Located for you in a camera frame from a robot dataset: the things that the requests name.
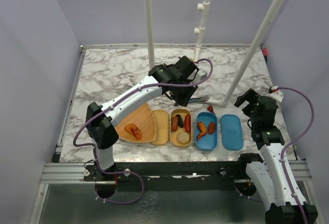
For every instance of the black sea cucumber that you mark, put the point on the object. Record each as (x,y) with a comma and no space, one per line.
(180,121)

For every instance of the metal food tongs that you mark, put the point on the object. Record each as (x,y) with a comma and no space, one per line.
(198,90)

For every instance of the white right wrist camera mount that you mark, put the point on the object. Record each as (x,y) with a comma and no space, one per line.
(276,94)

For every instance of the white steamed bun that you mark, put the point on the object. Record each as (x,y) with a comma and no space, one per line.
(183,138)

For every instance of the orange chicken wing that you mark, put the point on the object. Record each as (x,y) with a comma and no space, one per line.
(202,130)

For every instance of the aluminium table frame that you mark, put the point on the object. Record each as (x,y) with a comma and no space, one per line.
(67,167)

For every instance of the brown sausage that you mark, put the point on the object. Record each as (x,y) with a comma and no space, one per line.
(174,123)

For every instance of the blue lunch box lid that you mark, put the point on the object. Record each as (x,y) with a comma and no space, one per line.
(231,132)

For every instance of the orange fried chicken piece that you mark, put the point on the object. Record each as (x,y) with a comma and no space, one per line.
(133,130)

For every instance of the beige lunch box lid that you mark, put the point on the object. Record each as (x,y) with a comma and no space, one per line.
(162,127)

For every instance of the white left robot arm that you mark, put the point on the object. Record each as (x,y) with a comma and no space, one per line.
(161,78)

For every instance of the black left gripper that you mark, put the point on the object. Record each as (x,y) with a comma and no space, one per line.
(183,100)

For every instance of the woven bamboo basket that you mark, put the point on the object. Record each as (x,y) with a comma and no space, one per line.
(144,119)

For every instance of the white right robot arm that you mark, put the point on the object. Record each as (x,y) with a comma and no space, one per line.
(270,171)

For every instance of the beige lunch box base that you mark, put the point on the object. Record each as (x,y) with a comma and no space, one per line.
(173,135)

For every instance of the brown fried patty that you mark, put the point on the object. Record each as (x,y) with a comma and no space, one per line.
(211,128)

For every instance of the red clamp at table corner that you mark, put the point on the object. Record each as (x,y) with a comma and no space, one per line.
(264,51)

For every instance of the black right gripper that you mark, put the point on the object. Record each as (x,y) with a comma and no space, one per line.
(252,96)

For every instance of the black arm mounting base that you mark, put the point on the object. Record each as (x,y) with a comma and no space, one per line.
(171,176)

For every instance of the blue lunch box base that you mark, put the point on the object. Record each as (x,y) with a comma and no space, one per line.
(208,142)

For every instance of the red sausage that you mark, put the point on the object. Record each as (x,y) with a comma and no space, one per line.
(187,123)

